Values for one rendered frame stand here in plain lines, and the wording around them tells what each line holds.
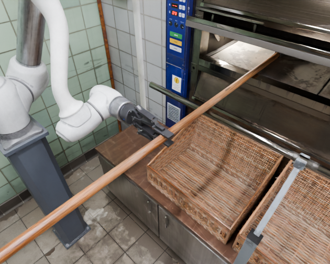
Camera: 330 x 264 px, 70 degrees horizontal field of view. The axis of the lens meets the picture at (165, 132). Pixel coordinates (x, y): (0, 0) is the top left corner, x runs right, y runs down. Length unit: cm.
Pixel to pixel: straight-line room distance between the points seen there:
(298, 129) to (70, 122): 102
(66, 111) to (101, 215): 127
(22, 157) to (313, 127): 136
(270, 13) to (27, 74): 107
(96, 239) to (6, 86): 126
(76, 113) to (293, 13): 90
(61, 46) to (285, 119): 103
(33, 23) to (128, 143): 94
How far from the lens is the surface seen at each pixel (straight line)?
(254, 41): 104
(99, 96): 99
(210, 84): 143
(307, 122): 129
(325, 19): 109
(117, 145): 170
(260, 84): 126
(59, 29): 92
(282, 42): 101
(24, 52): 122
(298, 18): 111
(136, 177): 149
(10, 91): 118
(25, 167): 134
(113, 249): 193
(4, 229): 230
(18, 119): 121
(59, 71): 92
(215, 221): 121
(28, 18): 114
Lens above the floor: 176
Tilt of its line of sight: 42 degrees down
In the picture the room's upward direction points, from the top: straight up
